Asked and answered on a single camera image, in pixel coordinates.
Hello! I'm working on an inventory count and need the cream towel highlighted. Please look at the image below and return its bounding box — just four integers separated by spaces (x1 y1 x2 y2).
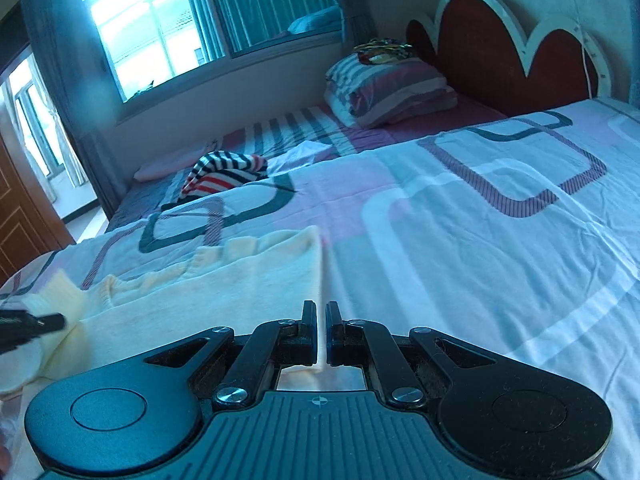
0 225 328 401

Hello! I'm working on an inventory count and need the large bedroom window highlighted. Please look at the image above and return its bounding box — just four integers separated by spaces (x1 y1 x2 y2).
75 0 346 103

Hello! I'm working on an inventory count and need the red white black striped garment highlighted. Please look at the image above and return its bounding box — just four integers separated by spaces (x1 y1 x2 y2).
161 150 271 211

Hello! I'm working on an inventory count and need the teal cloth bundle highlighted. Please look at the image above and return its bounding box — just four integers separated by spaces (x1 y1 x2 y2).
287 5 342 36

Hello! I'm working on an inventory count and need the brown wooden door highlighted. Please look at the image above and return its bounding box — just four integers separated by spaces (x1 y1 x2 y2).
0 135 76 281

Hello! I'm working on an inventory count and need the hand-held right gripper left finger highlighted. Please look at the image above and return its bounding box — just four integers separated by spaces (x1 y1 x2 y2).
144 300 319 408

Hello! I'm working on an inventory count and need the grey curtain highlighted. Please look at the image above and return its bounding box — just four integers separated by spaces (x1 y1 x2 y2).
20 0 131 221
320 0 378 43

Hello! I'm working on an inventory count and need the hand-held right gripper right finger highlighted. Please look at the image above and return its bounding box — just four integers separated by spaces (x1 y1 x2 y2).
325 301 497 408

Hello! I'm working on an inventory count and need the balcony glass door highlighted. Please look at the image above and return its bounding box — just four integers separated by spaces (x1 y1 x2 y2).
0 45 86 191

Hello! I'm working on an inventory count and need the pink pillow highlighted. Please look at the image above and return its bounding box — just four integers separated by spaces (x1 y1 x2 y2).
134 137 226 183

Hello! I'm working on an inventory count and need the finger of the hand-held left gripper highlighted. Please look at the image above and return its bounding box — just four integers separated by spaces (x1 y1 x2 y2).
0 310 67 356

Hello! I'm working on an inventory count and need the striped purple bed sheet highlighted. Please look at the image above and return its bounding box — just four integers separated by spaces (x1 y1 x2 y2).
107 95 506 231

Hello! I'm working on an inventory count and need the white wall cable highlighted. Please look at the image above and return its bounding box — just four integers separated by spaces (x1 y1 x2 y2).
537 0 601 98

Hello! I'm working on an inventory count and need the bed with patterned sheet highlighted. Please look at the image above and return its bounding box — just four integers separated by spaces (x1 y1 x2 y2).
0 95 640 480

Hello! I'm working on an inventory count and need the white cloth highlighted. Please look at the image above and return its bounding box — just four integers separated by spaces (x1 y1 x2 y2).
267 141 333 176

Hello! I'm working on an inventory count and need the white sheer curtain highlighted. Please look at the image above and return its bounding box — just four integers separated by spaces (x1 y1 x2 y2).
30 55 86 186

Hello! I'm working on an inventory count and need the colourful patterned bag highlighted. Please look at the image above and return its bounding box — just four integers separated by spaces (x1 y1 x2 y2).
353 39 416 65

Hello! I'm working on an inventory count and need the red scalloped headboard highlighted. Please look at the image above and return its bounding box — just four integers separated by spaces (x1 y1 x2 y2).
406 0 613 118

